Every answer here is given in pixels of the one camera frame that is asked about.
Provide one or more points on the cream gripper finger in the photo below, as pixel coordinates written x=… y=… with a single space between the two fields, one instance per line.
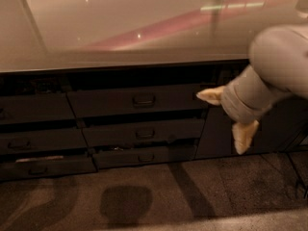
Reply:
x=211 y=96
x=243 y=135

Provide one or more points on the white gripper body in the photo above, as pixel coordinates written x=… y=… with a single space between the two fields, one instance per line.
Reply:
x=233 y=104

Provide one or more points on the dark drawer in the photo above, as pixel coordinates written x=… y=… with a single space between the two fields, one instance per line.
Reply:
x=44 y=140
x=144 y=156
x=34 y=108
x=162 y=130
x=88 y=103
x=46 y=168

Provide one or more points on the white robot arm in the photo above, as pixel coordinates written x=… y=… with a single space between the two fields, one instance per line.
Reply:
x=278 y=69

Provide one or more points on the dark cabinet door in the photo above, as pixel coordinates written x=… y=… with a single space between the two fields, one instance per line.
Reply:
x=278 y=127

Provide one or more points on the dark thin metal stand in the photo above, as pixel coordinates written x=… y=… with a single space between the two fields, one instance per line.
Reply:
x=299 y=183

